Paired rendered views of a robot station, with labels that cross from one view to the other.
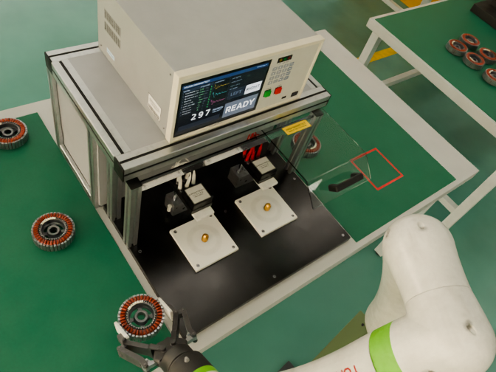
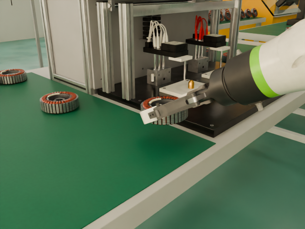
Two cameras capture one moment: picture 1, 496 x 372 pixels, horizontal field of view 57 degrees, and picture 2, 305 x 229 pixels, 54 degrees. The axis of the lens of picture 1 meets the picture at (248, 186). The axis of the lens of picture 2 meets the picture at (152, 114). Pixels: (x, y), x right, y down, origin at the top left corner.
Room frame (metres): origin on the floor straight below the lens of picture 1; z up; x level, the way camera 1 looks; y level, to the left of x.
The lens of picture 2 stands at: (-0.25, 0.08, 1.09)
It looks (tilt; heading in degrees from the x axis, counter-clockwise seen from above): 23 degrees down; 7
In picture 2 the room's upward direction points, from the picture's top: straight up
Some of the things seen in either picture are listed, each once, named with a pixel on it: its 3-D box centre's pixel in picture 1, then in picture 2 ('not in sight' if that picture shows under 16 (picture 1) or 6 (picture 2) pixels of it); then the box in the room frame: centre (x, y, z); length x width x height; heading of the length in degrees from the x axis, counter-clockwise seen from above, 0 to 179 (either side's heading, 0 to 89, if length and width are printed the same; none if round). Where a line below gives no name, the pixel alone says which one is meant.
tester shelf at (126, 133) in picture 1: (196, 80); not in sight; (1.00, 0.25, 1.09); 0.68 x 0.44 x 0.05; 143
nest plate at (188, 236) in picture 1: (204, 240); (190, 89); (0.71, 0.06, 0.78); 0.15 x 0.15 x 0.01; 53
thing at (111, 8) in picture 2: not in sight; (175, 2); (0.92, 0.13, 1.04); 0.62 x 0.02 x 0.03; 143
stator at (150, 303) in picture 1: (141, 317); (164, 109); (0.41, 0.13, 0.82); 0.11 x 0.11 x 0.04
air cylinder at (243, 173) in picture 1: (242, 173); (198, 63); (0.99, 0.03, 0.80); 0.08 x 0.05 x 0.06; 143
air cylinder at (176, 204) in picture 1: (179, 201); (159, 75); (0.80, 0.18, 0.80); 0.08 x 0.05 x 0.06; 143
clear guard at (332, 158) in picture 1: (310, 147); (245, 3); (0.98, -0.13, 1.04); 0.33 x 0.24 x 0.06; 53
